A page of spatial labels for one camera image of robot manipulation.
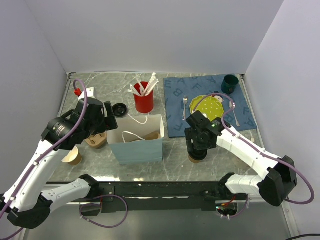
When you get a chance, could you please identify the purple cable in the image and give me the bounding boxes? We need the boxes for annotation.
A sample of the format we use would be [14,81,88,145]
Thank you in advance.
[0,78,89,240]
[192,92,315,218]

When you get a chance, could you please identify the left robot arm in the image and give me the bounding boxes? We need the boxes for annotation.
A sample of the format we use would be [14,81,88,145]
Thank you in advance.
[0,97,118,229]

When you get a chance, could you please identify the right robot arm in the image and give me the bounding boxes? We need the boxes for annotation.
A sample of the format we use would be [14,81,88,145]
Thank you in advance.
[184,111,298,207]

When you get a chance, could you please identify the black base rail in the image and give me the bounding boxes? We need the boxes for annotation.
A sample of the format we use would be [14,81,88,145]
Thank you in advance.
[73,181,246,213]

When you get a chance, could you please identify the silver spoon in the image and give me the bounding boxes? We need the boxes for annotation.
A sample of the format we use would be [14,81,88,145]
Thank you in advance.
[229,101,241,127]

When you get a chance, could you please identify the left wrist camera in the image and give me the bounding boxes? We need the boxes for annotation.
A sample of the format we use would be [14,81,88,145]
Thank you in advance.
[73,86,97,102]

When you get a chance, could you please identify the yellow dotted plate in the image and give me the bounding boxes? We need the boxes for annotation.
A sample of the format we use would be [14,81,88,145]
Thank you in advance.
[189,95,224,121]

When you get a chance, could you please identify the dark green mug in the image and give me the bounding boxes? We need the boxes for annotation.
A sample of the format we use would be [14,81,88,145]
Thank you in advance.
[221,74,239,95]

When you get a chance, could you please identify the black cup lid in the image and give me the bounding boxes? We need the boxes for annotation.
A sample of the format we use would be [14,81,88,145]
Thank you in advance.
[112,103,128,118]
[188,150,208,157]

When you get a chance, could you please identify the red straw holder cup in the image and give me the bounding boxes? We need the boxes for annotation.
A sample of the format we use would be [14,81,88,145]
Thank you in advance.
[133,91,154,114]

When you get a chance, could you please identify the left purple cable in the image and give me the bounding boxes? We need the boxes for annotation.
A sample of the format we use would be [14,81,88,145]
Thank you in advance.
[0,78,89,240]

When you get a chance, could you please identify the blue letter-print cloth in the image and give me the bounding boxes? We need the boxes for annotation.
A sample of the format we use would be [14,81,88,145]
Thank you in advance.
[163,74,257,138]

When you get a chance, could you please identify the cardboard cup carrier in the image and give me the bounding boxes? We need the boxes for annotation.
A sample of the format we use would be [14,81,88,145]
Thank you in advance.
[144,132,161,141]
[84,132,107,149]

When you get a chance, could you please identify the white wrapped straws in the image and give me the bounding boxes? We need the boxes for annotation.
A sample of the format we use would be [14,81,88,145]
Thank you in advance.
[127,72,159,97]

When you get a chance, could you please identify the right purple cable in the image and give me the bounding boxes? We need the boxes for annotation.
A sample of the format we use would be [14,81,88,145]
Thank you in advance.
[192,92,315,218]

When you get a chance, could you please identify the silver fork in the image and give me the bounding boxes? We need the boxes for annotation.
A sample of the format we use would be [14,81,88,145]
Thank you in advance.
[182,95,188,121]

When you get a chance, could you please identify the light blue paper bag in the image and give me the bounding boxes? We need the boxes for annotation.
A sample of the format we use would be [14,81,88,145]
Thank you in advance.
[107,114,165,165]

